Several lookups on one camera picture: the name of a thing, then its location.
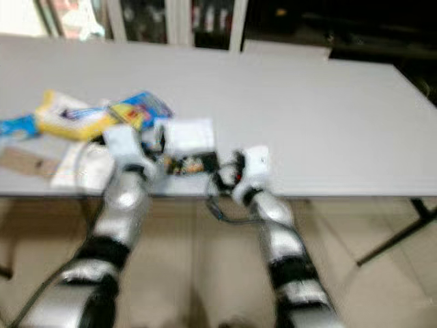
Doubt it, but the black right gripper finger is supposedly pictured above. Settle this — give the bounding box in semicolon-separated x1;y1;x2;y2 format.
203;164;226;195

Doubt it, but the white paper box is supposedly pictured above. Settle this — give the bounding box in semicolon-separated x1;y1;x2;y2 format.
162;117;216;158

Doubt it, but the dark snack wrapper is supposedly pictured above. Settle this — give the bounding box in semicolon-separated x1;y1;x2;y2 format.
164;154;219;178

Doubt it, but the blue and yellow packet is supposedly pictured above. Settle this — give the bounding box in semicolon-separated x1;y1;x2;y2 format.
109;91;174;131

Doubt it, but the yellow snack packet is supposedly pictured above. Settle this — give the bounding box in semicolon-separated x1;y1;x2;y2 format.
34;90;117;142

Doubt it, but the white paper sheet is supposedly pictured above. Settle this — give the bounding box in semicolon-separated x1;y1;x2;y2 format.
49;140;111;191

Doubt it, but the white glass door cabinet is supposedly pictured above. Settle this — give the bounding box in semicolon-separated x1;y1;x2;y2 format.
34;0;249;54

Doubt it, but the brown cardboard piece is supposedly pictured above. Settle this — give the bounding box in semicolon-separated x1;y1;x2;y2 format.
1;145;63;180

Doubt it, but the grey chair backrest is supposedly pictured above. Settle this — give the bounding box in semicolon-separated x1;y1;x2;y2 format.
240;39;333;62

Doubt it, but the light blue wrapper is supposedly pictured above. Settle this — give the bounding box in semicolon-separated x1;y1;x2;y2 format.
0;113;42;141

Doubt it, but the black slanted table leg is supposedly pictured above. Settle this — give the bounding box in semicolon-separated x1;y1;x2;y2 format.
355;197;437;268

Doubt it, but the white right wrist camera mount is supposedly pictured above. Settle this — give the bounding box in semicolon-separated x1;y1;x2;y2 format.
239;144;272;202

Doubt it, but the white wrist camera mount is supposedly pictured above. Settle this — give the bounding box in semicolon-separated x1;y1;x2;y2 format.
105;124;152;172
239;144;272;202

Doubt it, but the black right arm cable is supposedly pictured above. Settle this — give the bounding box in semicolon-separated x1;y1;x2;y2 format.
208;183;262;227

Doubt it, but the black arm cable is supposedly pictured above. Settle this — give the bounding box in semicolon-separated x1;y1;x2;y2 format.
5;140;110;328
208;183;262;227

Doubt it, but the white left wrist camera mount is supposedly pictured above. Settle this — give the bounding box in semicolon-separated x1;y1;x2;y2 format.
105;124;152;172

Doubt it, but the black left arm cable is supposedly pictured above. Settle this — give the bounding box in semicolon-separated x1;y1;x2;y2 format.
5;140;110;328

